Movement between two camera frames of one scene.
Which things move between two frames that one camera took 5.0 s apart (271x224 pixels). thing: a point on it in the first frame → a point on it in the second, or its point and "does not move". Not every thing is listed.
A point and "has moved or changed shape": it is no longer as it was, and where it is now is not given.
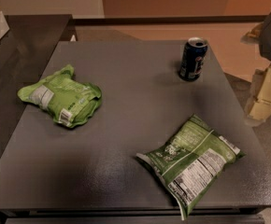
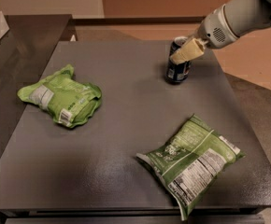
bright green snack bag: [67, 99] does not move
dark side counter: [21, 55] does not move
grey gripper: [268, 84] → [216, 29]
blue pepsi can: [192, 62] has moved or changed shape
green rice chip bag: [191, 161] does not move
